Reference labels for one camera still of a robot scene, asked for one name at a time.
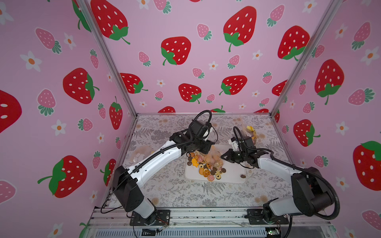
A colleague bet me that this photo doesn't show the ziploc bag yellow duck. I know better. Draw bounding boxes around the ziploc bag yellow duck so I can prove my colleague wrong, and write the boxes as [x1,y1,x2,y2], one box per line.
[204,145,223,169]

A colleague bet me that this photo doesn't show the ziploc bag with cookies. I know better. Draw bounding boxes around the ziploc bag with cookies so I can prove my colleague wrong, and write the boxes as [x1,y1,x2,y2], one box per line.
[128,145,155,164]

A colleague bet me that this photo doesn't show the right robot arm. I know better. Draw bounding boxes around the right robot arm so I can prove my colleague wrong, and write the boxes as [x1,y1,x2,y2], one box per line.
[221,137,340,223]

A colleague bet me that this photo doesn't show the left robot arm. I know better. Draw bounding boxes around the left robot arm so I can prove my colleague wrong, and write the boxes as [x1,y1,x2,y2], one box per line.
[113,120,214,223]

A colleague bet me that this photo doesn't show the white plastic tray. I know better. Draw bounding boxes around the white plastic tray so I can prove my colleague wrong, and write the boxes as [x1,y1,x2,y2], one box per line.
[185,145,247,184]

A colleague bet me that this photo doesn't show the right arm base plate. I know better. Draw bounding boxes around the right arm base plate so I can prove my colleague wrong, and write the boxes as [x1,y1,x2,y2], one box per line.
[244,208,289,225]

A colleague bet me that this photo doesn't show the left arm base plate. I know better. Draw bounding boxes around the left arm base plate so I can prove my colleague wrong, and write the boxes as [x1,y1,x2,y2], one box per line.
[130,209,171,226]

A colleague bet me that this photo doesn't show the aluminium front rail frame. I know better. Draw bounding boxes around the aluminium front rail frame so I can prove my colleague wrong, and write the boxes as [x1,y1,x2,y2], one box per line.
[80,207,339,238]

